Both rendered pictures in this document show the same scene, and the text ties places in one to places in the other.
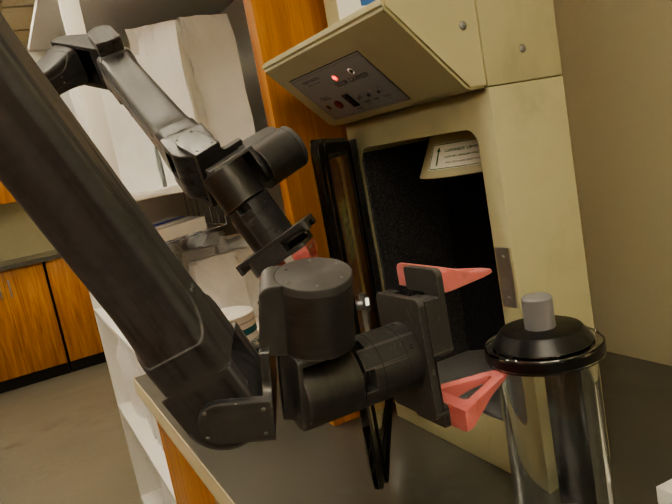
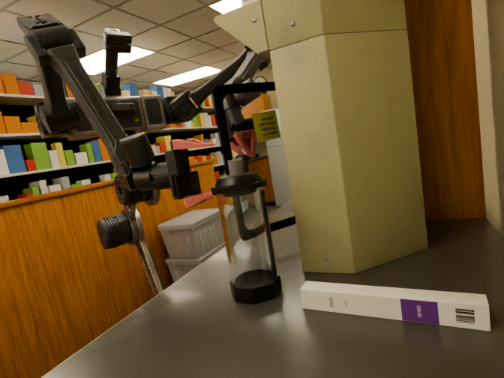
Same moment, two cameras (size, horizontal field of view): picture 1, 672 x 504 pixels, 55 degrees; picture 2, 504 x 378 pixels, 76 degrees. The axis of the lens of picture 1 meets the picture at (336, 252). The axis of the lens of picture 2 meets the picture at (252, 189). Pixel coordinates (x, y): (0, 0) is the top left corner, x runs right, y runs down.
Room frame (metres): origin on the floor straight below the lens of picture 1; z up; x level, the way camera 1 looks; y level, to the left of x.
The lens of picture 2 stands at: (0.22, -0.68, 1.23)
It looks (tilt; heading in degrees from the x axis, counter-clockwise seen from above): 8 degrees down; 53
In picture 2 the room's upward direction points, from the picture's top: 10 degrees counter-clockwise
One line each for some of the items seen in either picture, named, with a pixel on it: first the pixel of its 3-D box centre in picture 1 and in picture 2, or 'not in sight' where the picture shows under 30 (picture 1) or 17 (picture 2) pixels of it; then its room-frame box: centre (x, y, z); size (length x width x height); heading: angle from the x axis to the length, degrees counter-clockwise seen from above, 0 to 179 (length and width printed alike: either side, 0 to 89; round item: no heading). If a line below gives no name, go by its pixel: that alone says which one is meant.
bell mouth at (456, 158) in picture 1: (482, 146); not in sight; (0.86, -0.22, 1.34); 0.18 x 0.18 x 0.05
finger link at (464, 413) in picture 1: (460, 374); (202, 187); (0.54, -0.09, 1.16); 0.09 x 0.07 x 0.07; 116
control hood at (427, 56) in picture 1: (359, 74); (269, 49); (0.81, -0.07, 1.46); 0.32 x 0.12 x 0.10; 26
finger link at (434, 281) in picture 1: (448, 298); (196, 154); (0.54, -0.09, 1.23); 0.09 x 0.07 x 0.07; 116
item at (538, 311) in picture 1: (540, 329); (237, 176); (0.57, -0.17, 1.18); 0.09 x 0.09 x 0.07
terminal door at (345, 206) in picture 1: (359, 292); (274, 157); (0.81, -0.02, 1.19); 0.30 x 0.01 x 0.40; 171
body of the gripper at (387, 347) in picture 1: (386, 361); (172, 175); (0.51, -0.02, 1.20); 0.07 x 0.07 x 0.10; 26
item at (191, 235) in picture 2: not in sight; (196, 232); (1.58, 2.12, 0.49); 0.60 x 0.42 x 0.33; 26
